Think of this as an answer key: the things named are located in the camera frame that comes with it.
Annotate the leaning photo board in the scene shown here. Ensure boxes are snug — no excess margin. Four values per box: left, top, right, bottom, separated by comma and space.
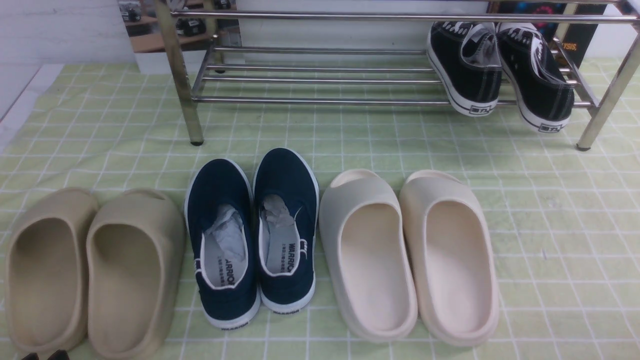
117, 0, 242, 75

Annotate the green checkered floor cloth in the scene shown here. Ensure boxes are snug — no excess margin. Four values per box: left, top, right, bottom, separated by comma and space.
1, 64, 639, 360

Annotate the dark poster board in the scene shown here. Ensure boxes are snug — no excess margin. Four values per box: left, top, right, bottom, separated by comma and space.
494, 19, 598, 89

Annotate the black canvas sneaker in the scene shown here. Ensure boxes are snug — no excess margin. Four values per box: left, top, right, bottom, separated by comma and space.
496, 22, 575, 133
426, 22, 503, 117

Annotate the right tan foam slide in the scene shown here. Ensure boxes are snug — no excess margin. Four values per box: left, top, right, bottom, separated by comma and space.
86, 188, 186, 360

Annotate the tan foam slide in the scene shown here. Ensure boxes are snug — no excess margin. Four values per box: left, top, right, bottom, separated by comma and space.
4, 187, 99, 354
86, 188, 186, 360

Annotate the navy slip-on shoe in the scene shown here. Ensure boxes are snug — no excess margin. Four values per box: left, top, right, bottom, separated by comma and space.
183, 158, 261, 331
253, 147, 320, 314

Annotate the silver metal shoe rack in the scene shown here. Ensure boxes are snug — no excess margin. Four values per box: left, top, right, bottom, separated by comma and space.
154, 0, 639, 147

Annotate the right black canvas sneaker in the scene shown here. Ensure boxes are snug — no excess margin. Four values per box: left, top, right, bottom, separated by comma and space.
496, 22, 575, 133

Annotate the left cream foam slide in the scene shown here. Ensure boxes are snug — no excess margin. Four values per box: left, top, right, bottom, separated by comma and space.
318, 169, 418, 343

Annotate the cream foam slide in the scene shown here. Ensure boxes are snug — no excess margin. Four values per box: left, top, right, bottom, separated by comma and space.
318, 169, 418, 343
398, 170, 499, 347

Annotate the right cream foam slide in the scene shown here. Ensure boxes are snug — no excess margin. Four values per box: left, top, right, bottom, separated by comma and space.
398, 170, 499, 347

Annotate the left tan foam slide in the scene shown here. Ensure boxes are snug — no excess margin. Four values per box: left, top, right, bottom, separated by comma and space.
4, 187, 99, 354

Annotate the left black canvas sneaker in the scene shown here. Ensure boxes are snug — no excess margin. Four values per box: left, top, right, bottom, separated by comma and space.
426, 22, 503, 117

